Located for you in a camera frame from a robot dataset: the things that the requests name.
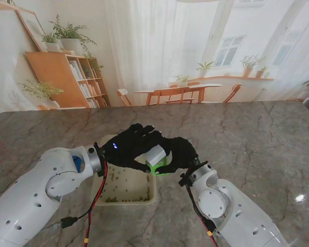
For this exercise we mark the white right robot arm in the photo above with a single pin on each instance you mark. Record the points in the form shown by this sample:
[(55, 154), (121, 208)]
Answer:
[(229, 205)]

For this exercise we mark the blue plastic scraper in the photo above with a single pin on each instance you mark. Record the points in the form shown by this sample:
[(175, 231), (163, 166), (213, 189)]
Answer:
[(78, 163)]

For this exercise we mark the scattered green beans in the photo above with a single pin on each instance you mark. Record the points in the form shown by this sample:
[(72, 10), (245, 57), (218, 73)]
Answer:
[(128, 199)]

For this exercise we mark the clear bottle with green base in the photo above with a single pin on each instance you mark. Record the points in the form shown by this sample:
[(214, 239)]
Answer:
[(158, 168)]

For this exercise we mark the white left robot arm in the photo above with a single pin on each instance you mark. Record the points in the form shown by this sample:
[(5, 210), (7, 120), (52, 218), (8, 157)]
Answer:
[(38, 198)]

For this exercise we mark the white square bottle cap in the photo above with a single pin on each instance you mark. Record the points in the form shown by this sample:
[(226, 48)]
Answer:
[(155, 154)]

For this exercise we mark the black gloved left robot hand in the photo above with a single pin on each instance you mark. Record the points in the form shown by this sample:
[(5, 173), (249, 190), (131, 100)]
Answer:
[(128, 151)]

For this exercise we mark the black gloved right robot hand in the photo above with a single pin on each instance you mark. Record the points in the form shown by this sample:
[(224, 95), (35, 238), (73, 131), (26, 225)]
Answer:
[(180, 154)]

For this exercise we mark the cream plastic baking tray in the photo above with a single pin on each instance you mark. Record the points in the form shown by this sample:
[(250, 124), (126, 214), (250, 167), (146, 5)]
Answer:
[(123, 185)]

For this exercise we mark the printed room backdrop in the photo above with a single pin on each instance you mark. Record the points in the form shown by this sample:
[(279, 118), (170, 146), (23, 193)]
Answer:
[(154, 51)]

